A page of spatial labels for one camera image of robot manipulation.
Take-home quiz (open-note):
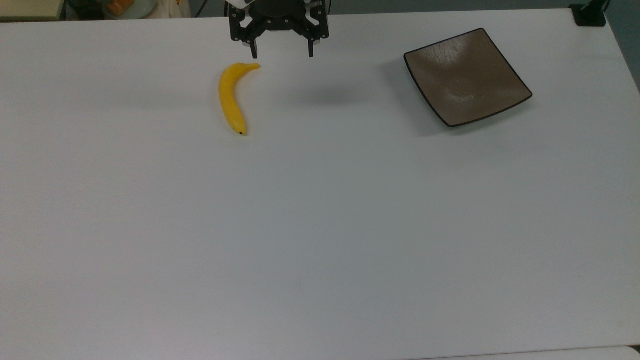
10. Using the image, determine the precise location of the beige side table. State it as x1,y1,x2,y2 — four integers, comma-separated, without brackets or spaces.
0,0,66,22

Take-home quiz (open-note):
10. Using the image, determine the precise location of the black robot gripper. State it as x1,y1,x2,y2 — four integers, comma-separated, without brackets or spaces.
229,0,331,60

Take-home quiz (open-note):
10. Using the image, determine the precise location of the white plastic bag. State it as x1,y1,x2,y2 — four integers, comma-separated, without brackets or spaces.
156,0,192,19

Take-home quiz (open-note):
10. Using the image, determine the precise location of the brown square ceramic plate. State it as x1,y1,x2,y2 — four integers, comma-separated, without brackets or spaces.
403,28,534,128

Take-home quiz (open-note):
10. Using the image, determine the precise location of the bowl with orange food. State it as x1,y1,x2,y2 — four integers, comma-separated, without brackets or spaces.
101,0,157,20

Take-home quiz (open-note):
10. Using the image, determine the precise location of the black table clamp mount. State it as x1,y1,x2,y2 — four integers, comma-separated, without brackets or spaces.
569,0,610,28

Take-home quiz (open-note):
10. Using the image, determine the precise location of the yellow banana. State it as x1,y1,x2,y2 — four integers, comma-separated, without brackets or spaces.
218,62,262,137

